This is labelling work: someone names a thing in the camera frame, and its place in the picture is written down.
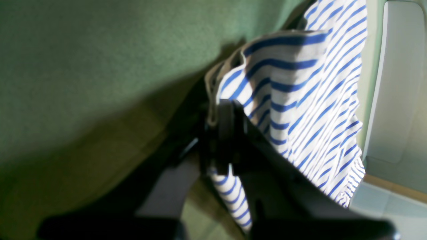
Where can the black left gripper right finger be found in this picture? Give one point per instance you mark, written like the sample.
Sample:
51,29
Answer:
284,204

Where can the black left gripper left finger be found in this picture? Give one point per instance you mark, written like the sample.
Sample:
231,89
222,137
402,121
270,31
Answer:
149,202

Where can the blue white striped t-shirt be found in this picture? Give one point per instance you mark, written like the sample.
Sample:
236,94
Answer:
299,88

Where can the green table cloth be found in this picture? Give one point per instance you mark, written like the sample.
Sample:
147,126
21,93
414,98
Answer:
88,88

